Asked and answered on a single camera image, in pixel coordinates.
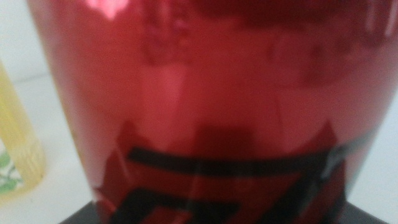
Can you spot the red cola can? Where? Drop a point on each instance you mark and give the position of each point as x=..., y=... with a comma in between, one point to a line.
x=202, y=93

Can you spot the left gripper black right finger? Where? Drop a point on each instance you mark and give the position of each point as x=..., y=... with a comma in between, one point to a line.
x=357, y=217

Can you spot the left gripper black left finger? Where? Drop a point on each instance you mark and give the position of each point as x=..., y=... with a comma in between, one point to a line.
x=85, y=217

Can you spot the yellow tea bottle white cap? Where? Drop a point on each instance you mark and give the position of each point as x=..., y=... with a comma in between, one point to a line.
x=18, y=137

